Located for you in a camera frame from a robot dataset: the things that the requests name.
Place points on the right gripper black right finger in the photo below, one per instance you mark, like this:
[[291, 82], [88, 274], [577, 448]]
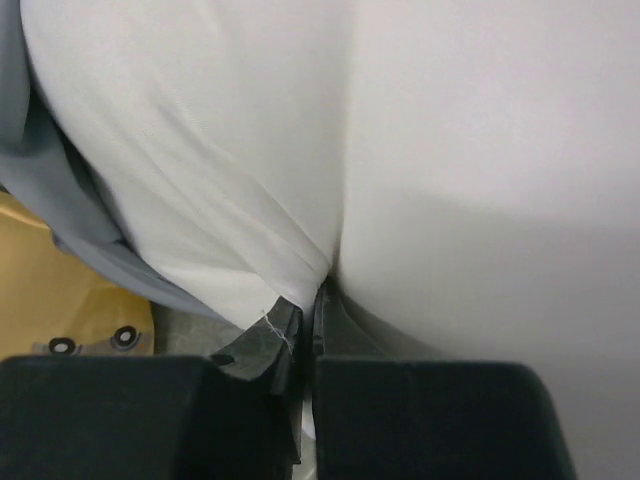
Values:
[[379, 417]]

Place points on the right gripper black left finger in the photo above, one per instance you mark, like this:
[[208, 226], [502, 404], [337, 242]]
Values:
[[233, 415]]

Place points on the white pillow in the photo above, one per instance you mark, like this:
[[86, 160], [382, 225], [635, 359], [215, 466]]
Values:
[[467, 170]]

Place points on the grey pillowcase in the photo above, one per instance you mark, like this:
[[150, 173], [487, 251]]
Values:
[[43, 170]]

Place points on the yellow cartoon print pillow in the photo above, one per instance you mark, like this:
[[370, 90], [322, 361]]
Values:
[[53, 304]]

